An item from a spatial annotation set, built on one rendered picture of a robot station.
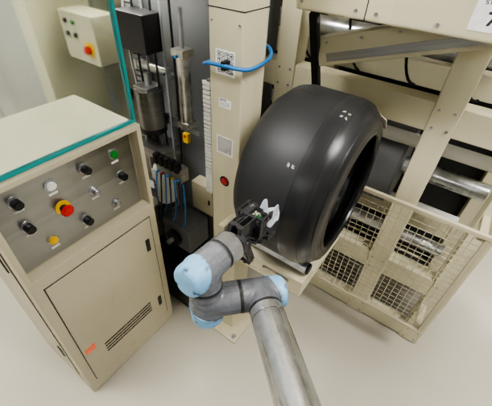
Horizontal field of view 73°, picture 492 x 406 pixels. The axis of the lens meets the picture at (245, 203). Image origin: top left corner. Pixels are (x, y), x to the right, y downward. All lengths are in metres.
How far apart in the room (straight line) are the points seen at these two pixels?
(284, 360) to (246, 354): 1.39
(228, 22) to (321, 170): 0.50
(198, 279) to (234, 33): 0.70
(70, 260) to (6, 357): 1.08
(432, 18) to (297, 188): 0.57
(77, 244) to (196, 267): 0.79
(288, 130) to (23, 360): 1.88
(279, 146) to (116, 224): 0.78
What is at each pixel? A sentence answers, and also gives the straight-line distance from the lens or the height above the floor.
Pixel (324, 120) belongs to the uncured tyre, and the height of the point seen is 1.45.
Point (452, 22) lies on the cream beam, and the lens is 1.10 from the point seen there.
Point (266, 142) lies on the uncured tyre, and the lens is 0.93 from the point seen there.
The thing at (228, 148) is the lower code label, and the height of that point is 1.22.
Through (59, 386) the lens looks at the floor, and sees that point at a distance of 2.14.
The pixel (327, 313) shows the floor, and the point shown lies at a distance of 2.24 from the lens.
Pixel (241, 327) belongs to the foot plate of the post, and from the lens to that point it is 2.09.
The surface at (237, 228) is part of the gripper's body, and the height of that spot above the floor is 1.33.
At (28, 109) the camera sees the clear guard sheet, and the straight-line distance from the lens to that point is 1.09.
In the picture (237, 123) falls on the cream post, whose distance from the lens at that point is 1.14.
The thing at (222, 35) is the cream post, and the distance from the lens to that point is 1.08.
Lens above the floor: 1.84
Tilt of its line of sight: 41 degrees down
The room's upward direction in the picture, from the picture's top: 4 degrees clockwise
